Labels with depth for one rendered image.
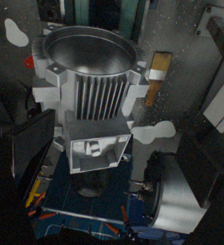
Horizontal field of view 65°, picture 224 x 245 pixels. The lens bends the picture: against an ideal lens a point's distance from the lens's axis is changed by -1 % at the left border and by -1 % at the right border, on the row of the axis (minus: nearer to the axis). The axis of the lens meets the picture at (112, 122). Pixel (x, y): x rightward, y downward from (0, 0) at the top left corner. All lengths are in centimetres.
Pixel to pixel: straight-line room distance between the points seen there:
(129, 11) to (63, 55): 15
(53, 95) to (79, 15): 18
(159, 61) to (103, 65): 20
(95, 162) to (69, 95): 17
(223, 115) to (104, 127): 20
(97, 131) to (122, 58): 16
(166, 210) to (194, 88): 38
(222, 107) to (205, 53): 26
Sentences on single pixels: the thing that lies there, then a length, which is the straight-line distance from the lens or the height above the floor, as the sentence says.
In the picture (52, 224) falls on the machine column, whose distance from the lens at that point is 83.
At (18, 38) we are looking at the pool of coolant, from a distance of 65.
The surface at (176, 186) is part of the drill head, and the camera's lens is 55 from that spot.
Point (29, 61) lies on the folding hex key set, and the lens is 66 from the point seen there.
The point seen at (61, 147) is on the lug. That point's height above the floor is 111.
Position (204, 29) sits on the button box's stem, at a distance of 54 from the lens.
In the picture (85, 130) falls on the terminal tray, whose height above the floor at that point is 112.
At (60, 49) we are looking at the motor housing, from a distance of 38.
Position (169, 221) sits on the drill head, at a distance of 58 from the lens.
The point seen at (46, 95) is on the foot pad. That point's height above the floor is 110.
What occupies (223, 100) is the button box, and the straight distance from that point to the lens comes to 34.
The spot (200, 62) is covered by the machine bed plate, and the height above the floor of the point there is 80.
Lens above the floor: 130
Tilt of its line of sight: 41 degrees down
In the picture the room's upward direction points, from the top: 169 degrees counter-clockwise
